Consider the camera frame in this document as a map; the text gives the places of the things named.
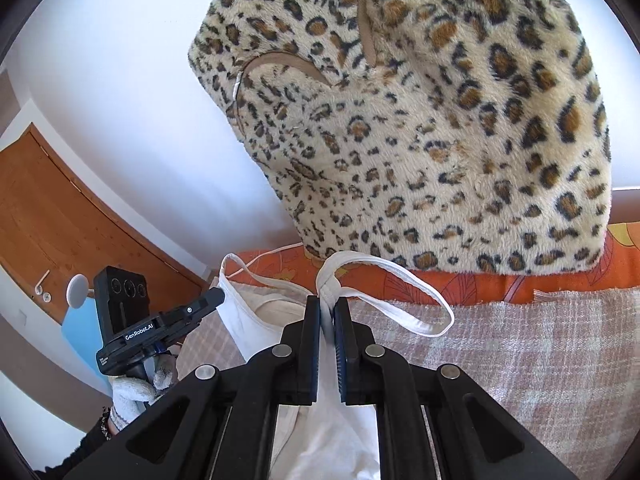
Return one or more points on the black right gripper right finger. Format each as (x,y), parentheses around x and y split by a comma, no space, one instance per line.
(433,424)

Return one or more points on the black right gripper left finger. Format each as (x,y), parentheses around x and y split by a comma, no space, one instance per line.
(217,424)

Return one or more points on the left forearm black sleeve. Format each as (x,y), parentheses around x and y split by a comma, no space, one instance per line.
(103,431)

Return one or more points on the left hand white knit glove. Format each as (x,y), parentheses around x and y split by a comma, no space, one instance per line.
(134,392)

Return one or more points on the wooden door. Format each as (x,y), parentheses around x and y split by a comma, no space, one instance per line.
(50,220)

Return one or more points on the pink plaid bed blanket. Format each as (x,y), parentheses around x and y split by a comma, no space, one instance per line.
(566,366)

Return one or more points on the orange patterned bed sheet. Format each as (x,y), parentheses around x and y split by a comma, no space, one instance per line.
(617,268)

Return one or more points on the white round wall hook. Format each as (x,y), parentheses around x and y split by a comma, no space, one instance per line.
(78,290)

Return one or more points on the silver door handle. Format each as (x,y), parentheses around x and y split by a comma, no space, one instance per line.
(40,291)

